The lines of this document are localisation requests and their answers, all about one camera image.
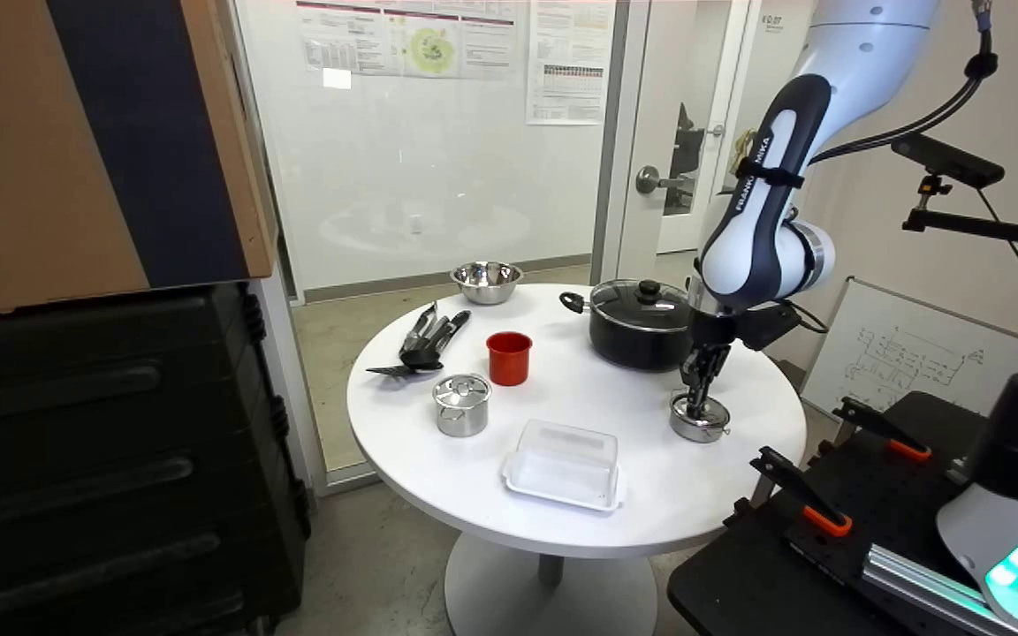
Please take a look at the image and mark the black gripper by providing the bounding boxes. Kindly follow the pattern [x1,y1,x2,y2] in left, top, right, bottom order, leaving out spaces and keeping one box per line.
[678,311,742,410]

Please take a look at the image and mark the white rectangular plate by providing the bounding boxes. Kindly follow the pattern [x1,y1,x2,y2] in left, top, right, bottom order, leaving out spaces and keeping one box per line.
[506,416,625,513]

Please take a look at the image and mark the small round steel lid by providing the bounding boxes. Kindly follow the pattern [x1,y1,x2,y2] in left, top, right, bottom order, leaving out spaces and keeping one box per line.
[430,370,496,410]

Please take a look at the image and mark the small steel pot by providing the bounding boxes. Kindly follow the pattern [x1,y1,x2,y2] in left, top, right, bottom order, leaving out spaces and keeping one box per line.
[668,400,736,450]

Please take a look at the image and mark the large black cooking pot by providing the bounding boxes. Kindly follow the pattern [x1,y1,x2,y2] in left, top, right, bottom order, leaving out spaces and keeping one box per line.
[554,275,701,374]

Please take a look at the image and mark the glass pot lid black knob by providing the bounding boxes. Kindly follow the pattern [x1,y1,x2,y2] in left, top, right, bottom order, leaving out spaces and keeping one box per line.
[586,275,701,335]

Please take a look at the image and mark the white rectangular lid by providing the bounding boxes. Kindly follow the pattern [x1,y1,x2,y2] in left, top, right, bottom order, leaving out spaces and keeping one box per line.
[500,444,625,519]

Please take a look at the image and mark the large cardboard box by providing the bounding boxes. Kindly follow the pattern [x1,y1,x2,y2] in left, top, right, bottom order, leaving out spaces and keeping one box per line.
[0,0,280,320]

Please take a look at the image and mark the red mug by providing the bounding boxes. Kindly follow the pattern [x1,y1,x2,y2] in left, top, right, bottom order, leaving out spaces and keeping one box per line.
[485,329,537,390]

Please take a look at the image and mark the whiteboard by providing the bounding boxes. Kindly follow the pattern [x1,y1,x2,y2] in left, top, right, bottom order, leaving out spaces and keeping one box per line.
[799,275,1018,416]

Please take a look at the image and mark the black perforated workbench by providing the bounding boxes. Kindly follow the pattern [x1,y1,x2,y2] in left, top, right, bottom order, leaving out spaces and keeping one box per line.
[664,387,1018,636]

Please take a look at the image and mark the steel mixing bowl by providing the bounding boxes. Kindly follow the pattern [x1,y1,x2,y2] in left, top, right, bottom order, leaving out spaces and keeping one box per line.
[448,257,526,311]

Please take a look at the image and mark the steel cup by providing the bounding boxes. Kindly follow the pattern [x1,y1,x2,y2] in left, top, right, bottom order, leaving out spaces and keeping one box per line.
[430,394,493,442]

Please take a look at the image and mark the black kitchen tongs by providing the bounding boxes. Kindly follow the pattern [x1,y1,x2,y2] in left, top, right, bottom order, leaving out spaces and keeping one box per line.
[396,301,475,370]

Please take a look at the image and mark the black spatula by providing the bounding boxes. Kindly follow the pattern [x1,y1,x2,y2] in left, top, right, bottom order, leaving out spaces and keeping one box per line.
[364,340,448,382]

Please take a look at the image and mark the white glass door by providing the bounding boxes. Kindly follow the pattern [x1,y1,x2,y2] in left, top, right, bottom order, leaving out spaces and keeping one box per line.
[617,0,795,284]

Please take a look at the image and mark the white text poster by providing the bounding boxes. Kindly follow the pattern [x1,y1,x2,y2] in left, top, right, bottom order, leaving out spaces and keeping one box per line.
[526,0,617,126]

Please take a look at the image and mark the poster with green circle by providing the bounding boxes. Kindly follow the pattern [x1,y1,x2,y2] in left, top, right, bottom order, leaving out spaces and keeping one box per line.
[293,0,526,82]

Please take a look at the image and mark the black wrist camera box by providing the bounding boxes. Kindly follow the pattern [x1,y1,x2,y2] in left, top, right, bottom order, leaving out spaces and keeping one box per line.
[733,296,805,355]

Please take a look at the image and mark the black clamp orange handle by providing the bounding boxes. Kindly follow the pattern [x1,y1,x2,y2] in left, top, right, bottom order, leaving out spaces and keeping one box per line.
[832,397,939,469]
[749,442,861,546]

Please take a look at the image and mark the metal door handle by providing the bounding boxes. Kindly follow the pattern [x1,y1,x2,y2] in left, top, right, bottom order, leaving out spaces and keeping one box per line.
[633,162,676,201]

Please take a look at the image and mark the aluminium extrusion rail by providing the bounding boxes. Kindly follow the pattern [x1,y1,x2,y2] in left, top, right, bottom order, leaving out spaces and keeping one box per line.
[861,540,1018,636]

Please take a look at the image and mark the black camera mounting bar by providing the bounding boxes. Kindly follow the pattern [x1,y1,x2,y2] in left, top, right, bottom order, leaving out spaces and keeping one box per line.
[899,205,1018,256]

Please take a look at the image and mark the black stereo camera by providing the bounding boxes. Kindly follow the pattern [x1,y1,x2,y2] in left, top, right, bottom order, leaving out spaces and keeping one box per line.
[890,130,1007,195]

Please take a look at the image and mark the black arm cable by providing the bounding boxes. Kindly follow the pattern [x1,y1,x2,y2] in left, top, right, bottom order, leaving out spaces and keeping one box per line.
[805,0,1000,162]

